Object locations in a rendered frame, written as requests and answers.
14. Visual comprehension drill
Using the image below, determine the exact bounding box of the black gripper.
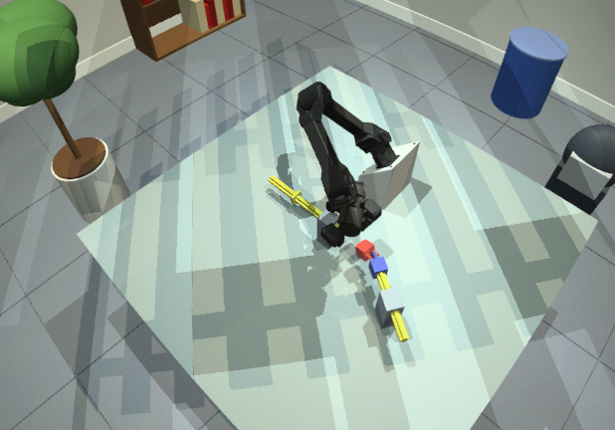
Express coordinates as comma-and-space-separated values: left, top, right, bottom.
320, 199, 382, 248

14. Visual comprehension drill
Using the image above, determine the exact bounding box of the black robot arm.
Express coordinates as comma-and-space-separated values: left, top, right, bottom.
296, 82, 400, 237

